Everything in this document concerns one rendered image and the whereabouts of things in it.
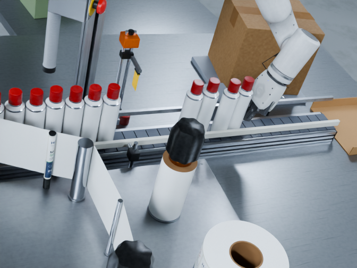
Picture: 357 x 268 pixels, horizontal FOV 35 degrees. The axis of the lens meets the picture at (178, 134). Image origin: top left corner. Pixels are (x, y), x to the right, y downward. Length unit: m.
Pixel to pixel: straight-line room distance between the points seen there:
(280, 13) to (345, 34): 3.21
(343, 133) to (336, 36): 2.69
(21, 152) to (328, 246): 0.89
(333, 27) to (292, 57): 3.19
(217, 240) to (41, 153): 0.49
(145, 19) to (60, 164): 1.09
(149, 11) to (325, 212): 1.18
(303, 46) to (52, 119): 0.75
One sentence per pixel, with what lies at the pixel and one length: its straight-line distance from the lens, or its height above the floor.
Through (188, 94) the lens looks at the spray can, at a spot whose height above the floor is 1.04.
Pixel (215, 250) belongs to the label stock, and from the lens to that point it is 1.29.
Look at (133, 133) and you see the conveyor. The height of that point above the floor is 0.88.
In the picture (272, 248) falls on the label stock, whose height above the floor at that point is 1.02.
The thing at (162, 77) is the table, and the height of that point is 0.83.
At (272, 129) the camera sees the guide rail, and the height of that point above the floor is 0.91.
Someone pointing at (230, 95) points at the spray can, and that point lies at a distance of 1.71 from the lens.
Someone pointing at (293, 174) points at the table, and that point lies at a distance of 1.87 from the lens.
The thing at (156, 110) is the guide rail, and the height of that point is 0.96.
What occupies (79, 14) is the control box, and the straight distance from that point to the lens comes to 1.39.
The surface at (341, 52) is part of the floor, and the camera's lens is 4.57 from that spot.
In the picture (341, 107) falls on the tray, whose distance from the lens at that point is 2.28.
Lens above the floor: 1.99
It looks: 39 degrees down
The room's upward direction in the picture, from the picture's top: 17 degrees clockwise
